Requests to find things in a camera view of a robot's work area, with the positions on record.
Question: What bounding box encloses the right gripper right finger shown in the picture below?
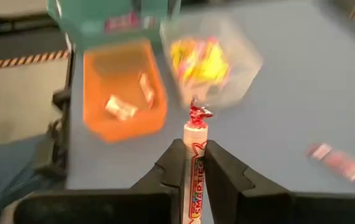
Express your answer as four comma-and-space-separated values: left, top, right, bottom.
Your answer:
204, 139, 355, 224

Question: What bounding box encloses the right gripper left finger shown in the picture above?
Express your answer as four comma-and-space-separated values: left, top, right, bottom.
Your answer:
12, 138, 188, 224

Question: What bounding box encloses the Smarties candy roll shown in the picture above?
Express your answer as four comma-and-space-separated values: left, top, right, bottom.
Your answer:
305, 142, 355, 189
180, 98, 215, 224
137, 72, 156, 110
104, 94, 140, 122

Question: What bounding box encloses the yellow Sour Patch packet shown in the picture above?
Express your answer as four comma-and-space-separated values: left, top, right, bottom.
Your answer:
196, 40, 231, 86
168, 39, 197, 82

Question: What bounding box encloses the purple Skittles packet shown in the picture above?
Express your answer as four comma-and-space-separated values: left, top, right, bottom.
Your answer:
104, 12, 141, 34

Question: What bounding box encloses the orange plastic bin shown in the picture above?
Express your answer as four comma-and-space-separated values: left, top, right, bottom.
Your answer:
82, 39, 169, 144

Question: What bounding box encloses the blue fabric item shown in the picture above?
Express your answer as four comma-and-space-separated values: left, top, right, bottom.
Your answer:
0, 133, 69, 224

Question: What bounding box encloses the clear plastic bin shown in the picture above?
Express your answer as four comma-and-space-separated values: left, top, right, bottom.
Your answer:
159, 12, 264, 110

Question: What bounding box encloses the green plastic bin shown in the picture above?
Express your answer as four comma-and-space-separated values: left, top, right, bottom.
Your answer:
46, 0, 183, 52

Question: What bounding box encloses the black table frame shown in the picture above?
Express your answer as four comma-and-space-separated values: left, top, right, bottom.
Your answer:
34, 46, 75, 190

